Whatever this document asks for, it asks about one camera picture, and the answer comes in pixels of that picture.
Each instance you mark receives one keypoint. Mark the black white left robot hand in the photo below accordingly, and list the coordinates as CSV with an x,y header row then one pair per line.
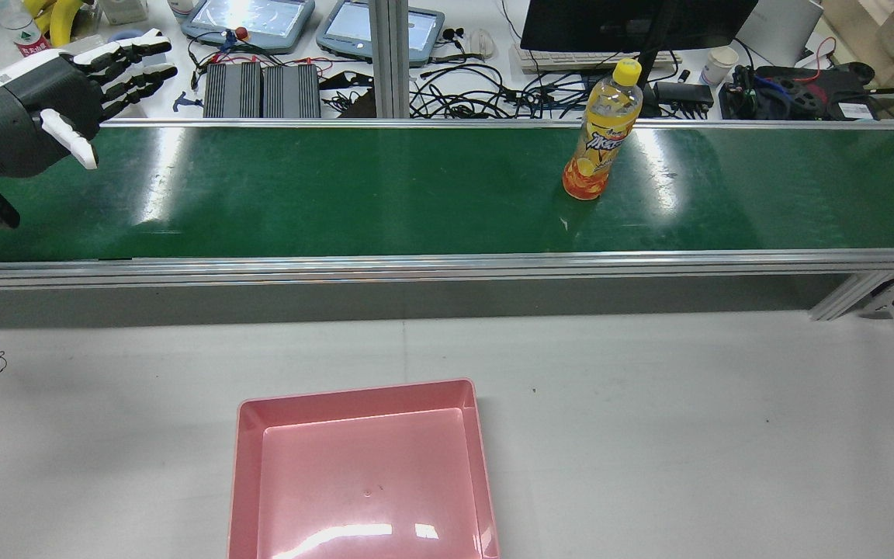
x,y
20,120

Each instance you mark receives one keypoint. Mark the pink plastic basket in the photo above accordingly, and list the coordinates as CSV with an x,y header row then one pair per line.
x,y
369,481

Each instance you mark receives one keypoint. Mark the water bottle red label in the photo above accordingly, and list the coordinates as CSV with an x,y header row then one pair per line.
x,y
28,35

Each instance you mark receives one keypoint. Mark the yellow bananas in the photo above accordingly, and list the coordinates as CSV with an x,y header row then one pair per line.
x,y
65,19

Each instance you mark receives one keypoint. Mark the blue tape roll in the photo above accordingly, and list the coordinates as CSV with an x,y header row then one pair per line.
x,y
117,34

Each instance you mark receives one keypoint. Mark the white plastic container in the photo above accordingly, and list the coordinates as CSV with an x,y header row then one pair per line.
x,y
125,9

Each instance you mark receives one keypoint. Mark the blue plastic clip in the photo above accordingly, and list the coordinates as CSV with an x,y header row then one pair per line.
x,y
181,101

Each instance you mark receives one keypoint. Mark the small white jar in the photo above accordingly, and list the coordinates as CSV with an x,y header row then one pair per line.
x,y
181,8

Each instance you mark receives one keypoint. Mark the black ribbed power box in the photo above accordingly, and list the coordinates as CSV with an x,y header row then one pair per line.
x,y
232,92
292,92

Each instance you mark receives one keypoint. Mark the grey blue teach pendant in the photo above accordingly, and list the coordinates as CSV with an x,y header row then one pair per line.
x,y
249,19
377,27

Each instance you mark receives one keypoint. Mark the green belt conveyor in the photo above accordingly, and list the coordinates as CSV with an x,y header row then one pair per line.
x,y
338,186

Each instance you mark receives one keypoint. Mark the black earphones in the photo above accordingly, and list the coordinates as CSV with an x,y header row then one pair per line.
x,y
459,32

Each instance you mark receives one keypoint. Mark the white computer mouse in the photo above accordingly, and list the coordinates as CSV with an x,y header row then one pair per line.
x,y
482,44

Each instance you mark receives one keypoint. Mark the white keyboard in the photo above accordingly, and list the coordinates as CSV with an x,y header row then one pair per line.
x,y
532,60

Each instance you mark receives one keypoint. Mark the orange juice bottle yellow cap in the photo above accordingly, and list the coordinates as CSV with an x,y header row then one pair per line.
x,y
598,147

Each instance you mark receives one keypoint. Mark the black desktop monitor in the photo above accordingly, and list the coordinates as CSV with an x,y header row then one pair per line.
x,y
633,23

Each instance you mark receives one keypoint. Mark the black docking hub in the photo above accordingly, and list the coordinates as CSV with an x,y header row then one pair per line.
x,y
684,93

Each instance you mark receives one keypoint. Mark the white paper cup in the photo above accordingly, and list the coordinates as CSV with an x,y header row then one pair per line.
x,y
719,66

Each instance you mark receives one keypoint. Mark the black box green connector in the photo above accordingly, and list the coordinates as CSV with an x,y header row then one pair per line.
x,y
742,101

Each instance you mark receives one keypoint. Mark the silver laptop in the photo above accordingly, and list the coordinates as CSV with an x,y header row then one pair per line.
x,y
784,27

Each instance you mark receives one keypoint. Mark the black flat bracket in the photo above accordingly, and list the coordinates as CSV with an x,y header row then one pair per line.
x,y
346,79

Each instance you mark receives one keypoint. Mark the aluminium profile post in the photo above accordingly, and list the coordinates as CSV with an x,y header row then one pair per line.
x,y
389,70

